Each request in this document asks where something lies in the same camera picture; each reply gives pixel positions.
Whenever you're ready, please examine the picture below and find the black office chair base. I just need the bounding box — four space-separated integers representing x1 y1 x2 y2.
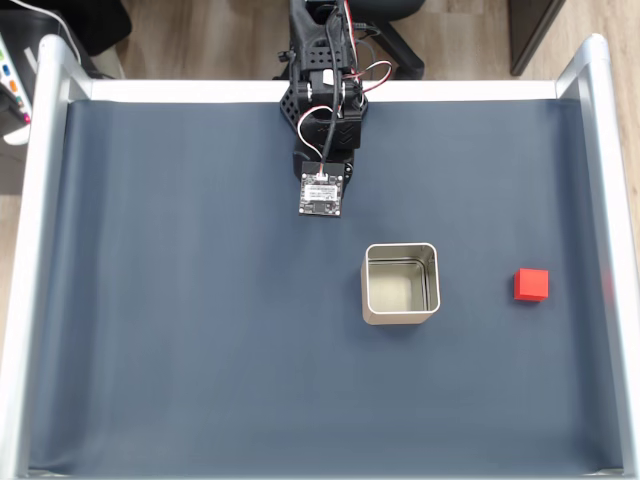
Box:
349 0 427 81

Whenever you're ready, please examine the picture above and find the bare camera circuit board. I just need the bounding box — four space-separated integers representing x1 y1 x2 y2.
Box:
298 160 346 219

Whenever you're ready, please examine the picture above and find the white and red servo cable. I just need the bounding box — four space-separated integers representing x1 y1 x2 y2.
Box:
296 59 396 166

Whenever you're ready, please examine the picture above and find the black bag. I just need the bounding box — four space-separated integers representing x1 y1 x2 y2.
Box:
47 0 134 57

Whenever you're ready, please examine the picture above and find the white device with coloured buttons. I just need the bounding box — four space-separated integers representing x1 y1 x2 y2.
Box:
0 9 42 147

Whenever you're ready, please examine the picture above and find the blue-grey table mat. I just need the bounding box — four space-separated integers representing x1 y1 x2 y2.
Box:
27 98 627 476

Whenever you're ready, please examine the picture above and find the thin white cable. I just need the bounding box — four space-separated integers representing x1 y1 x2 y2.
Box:
8 0 84 66

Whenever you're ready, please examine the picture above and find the dark wooden cabinet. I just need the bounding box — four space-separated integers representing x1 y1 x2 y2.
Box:
509 0 569 77

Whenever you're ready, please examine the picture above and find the square metal tin container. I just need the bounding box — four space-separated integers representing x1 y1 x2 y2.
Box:
359 242 442 326

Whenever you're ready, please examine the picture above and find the red cube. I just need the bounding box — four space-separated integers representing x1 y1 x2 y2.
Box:
513 267 550 303

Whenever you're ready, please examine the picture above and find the black camera cable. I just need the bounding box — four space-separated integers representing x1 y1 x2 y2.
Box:
319 4 352 176

